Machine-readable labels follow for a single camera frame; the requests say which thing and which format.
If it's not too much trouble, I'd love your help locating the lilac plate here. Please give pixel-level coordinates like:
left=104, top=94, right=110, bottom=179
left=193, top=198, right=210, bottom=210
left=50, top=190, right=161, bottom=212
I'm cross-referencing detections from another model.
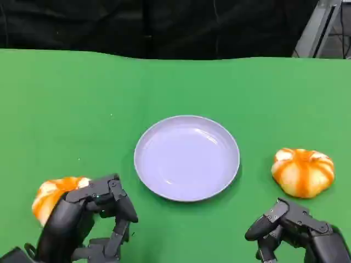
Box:
left=133, top=115, right=241, bottom=203

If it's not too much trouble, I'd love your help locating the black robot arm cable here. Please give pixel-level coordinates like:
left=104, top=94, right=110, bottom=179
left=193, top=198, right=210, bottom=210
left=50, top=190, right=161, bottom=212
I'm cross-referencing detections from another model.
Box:
left=24, top=242, right=37, bottom=259

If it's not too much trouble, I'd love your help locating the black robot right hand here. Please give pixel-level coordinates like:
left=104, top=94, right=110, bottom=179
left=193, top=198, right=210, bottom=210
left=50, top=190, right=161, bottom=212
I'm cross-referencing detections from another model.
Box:
left=244, top=197, right=351, bottom=263

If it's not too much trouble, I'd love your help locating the orange and white bread roll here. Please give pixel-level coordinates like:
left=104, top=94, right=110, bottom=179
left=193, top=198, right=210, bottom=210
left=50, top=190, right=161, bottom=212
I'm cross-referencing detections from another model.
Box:
left=31, top=176, right=93, bottom=227
left=270, top=147, right=335, bottom=198

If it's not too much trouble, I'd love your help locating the green table cloth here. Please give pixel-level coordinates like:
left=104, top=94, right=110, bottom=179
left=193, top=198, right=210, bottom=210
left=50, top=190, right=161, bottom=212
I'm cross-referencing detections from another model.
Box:
left=0, top=48, right=351, bottom=263

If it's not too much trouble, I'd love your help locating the black backdrop curtain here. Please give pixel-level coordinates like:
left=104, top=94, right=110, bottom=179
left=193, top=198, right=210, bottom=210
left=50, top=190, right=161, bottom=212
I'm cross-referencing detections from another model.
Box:
left=0, top=0, right=320, bottom=60

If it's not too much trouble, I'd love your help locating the grey metal frame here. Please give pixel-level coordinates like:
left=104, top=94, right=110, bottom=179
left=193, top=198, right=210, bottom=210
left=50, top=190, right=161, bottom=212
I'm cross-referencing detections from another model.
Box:
left=292, top=0, right=351, bottom=60

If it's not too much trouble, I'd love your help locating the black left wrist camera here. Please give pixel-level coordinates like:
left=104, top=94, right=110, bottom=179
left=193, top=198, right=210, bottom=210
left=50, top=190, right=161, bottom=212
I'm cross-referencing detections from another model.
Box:
left=0, top=246, right=36, bottom=263

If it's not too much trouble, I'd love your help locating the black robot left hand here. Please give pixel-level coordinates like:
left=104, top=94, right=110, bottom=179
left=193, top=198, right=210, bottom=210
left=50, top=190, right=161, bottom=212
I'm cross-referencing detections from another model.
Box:
left=35, top=174, right=139, bottom=263

